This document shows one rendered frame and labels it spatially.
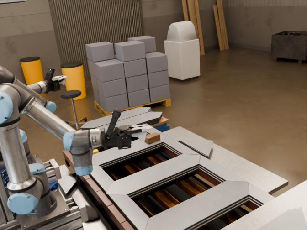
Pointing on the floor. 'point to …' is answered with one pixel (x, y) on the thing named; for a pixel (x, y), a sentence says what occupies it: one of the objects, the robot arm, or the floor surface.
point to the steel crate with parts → (289, 46)
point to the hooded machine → (182, 52)
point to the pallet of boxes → (128, 74)
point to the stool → (73, 106)
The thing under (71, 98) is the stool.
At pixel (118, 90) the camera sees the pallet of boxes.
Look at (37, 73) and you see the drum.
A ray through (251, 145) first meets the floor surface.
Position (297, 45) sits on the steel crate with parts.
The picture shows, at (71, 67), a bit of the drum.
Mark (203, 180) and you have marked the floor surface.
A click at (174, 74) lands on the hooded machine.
